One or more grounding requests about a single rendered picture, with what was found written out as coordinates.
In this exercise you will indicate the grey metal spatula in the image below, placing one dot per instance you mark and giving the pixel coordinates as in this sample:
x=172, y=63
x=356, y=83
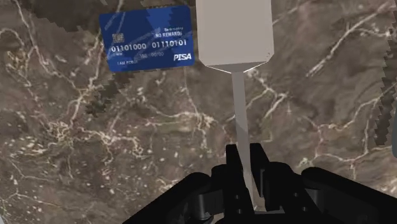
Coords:
x=234, y=31

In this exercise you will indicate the blue bank card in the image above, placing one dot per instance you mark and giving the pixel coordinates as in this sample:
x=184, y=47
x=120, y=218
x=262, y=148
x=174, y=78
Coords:
x=147, y=38

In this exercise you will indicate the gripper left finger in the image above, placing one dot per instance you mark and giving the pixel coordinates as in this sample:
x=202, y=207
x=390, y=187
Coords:
x=231, y=186

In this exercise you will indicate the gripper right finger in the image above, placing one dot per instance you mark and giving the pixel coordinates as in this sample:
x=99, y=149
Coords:
x=288, y=189

